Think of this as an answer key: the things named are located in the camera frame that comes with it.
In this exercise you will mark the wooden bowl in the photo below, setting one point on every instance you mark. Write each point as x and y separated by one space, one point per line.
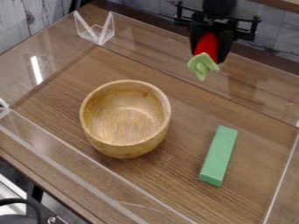
125 116

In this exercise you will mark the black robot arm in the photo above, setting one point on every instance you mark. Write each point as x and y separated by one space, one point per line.
217 24

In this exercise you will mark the red plush fruit green leaves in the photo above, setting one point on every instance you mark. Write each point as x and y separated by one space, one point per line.
205 60

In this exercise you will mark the clear acrylic enclosure wall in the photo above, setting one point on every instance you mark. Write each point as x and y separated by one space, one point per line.
97 194

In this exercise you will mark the green rectangular block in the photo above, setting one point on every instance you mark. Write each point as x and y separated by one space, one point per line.
213 171

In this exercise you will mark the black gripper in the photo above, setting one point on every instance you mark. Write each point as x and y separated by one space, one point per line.
218 16

